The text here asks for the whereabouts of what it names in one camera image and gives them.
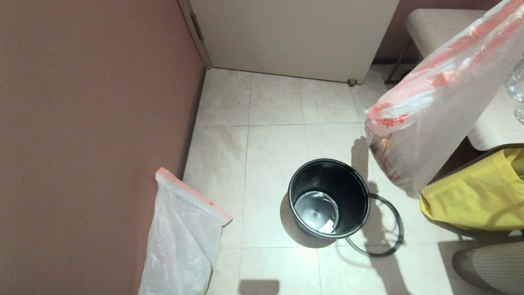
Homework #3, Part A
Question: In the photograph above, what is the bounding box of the yellow fabric bag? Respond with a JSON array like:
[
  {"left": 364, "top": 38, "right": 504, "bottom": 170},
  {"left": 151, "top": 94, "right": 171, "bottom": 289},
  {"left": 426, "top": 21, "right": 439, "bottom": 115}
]
[{"left": 418, "top": 148, "right": 524, "bottom": 232}]

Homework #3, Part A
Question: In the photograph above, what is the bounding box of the gray bin rim ring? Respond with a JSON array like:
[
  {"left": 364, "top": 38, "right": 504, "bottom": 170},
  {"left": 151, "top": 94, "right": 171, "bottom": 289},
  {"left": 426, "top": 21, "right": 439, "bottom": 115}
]
[{"left": 345, "top": 193, "right": 405, "bottom": 258}]

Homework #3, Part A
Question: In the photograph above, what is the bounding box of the beige wood grain bench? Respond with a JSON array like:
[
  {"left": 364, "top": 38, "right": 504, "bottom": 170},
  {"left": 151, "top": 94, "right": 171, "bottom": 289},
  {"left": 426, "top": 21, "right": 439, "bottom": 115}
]
[{"left": 406, "top": 9, "right": 524, "bottom": 151}]

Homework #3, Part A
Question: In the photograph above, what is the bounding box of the white door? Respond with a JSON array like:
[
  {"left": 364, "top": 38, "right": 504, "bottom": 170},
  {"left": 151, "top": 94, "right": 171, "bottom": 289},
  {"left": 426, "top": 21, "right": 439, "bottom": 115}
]
[{"left": 188, "top": 0, "right": 400, "bottom": 85}]

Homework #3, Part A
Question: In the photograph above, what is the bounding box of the grey ribbed cushion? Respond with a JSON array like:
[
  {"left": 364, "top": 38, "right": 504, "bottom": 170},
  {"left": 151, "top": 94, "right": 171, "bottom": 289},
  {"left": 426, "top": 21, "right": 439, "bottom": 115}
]
[{"left": 452, "top": 241, "right": 524, "bottom": 295}]

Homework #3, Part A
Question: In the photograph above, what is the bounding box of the white door frame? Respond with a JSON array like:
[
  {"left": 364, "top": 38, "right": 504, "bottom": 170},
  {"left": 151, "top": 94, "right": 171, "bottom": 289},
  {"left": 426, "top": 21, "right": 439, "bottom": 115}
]
[{"left": 177, "top": 0, "right": 213, "bottom": 70}]

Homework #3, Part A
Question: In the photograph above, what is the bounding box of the thin metal bench leg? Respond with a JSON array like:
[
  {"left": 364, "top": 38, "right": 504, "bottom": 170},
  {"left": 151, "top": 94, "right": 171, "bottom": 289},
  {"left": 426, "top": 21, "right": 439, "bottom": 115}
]
[{"left": 385, "top": 39, "right": 414, "bottom": 85}]

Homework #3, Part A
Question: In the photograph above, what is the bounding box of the clear plastic bag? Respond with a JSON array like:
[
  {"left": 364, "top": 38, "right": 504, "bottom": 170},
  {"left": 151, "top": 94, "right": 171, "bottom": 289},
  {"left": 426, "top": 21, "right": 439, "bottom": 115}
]
[{"left": 364, "top": 0, "right": 524, "bottom": 200}]

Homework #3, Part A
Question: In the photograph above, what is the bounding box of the black round trash bin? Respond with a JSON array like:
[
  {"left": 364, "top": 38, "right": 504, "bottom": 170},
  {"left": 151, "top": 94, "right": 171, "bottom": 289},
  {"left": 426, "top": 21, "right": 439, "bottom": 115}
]
[{"left": 288, "top": 159, "right": 371, "bottom": 240}]

